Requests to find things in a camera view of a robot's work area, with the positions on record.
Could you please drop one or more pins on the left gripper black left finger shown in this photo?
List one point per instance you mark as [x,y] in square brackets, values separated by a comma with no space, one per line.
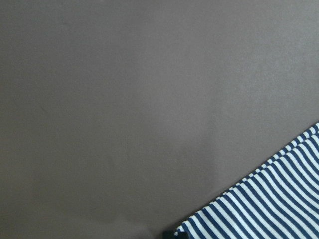
[167,235]

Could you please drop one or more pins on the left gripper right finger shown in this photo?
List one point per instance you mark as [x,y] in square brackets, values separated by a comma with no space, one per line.
[182,235]

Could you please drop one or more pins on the navy white striped polo shirt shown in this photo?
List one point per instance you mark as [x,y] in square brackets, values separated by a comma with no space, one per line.
[278,200]

